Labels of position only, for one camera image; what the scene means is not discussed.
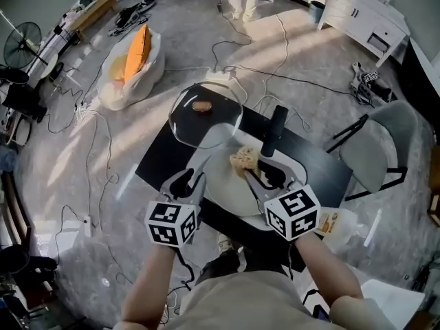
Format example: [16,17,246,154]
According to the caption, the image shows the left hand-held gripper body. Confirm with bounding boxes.
[144,192,204,248]

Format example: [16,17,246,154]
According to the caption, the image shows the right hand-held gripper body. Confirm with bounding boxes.
[257,180,321,242]

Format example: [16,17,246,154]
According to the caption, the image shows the yellow loofah sponge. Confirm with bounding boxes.
[229,145,261,178]

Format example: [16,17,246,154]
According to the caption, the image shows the person's left forearm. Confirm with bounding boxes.
[120,242,183,330]

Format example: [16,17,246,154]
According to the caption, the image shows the person's right forearm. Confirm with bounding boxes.
[294,230,364,309]

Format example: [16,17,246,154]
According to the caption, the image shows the glass pot lid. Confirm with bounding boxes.
[168,80,244,150]

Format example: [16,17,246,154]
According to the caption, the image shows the black sink cabinet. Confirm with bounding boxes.
[135,103,354,273]

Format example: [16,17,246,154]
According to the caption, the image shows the white sink basin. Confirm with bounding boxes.
[187,129,309,233]

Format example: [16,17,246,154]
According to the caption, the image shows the black faucet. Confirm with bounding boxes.
[259,104,289,157]

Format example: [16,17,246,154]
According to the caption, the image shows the white plastic jug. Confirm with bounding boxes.
[316,207,362,254]

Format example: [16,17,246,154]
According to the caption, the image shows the person's left shoe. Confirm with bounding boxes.
[217,232,244,254]

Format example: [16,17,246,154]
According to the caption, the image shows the person's dark trousers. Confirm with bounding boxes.
[195,247,288,287]

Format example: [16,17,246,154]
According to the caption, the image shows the grey chair with black legs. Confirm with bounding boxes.
[324,100,419,202]

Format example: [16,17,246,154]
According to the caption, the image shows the person's beige shirt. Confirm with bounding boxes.
[113,269,396,330]

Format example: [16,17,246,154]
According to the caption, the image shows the black waist device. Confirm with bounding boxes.
[311,304,331,322]

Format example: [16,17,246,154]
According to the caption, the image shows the spare grey gripper device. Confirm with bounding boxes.
[350,62,393,108]

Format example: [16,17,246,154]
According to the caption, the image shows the yellow cushion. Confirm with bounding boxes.
[109,54,129,81]

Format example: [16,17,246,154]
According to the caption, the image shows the white rectangular tub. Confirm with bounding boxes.
[360,278,426,330]

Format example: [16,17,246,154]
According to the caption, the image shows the orange cushion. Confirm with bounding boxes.
[123,24,152,84]

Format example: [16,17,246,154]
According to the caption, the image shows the brown cardboard box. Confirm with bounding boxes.
[428,142,440,199]

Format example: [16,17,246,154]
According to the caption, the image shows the white small side table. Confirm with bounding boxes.
[6,115,34,147]

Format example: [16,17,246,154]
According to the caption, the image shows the grey trash bin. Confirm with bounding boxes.
[308,0,326,23]

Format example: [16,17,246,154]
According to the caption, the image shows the blue plastic bag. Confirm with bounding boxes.
[0,148,18,173]

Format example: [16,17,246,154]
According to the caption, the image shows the black bathtub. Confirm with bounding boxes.
[400,36,440,116]

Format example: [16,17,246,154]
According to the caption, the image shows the white round side table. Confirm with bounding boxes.
[29,49,65,82]

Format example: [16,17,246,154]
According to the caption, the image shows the white vanity cabinet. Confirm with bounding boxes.
[318,0,412,68]

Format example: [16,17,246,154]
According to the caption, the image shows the wooden bench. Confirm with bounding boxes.
[74,0,118,43]

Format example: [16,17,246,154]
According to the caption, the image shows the black standing fan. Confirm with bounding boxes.
[3,21,49,70]

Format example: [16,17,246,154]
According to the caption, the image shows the left hand-held gripper cable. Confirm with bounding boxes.
[173,244,197,292]

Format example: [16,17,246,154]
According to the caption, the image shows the black floor cable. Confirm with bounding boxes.
[54,204,87,264]

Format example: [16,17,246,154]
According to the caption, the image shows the wooden frame stool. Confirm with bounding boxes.
[427,190,440,228]

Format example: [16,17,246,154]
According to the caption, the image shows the pile of black cables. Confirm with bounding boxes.
[109,0,156,36]

